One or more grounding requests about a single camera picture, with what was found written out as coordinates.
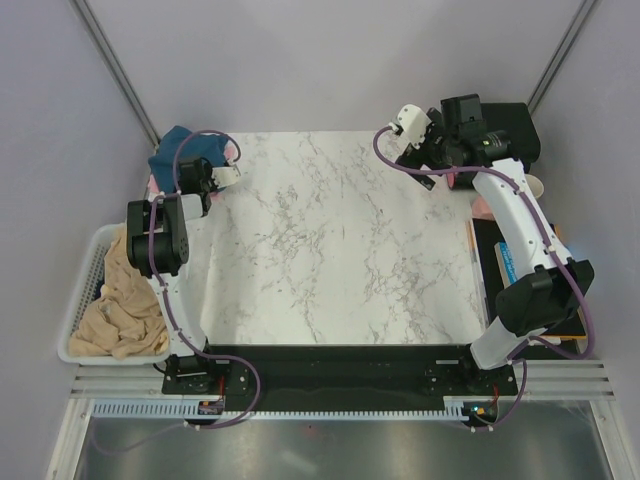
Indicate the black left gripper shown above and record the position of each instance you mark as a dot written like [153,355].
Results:
[207,172]

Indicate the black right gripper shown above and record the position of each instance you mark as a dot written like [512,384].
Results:
[412,160]

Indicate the blue t-shirt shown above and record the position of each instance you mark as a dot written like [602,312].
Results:
[209,147]

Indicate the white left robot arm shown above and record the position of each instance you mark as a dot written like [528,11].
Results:
[158,247]

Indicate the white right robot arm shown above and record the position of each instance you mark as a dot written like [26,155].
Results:
[540,300]

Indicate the pink folded t-shirt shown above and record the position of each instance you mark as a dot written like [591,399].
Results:
[231,153]

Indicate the pink power socket cube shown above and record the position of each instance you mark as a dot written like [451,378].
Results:
[481,210]

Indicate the black pink drawer organizer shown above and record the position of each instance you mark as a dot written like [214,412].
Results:
[480,133]

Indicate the yellow mug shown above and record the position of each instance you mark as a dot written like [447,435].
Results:
[535,185]

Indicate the blue illustrated book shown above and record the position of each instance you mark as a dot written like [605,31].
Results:
[509,273]

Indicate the white plastic basket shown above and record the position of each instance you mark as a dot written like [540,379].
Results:
[87,289]

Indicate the beige t-shirt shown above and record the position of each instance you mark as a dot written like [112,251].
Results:
[126,319]

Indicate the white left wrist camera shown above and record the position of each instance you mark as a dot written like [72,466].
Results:
[226,176]

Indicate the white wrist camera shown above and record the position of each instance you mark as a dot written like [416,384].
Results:
[412,121]
[226,176]

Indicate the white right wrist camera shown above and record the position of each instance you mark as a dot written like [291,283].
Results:
[412,121]

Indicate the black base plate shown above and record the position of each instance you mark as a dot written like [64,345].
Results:
[355,375]

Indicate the aluminium frame rail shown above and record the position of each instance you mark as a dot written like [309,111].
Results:
[568,41]
[98,37]

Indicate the aluminium frame rail right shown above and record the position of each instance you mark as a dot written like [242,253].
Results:
[568,41]

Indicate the white slotted cable duct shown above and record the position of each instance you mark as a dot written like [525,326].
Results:
[211,407]

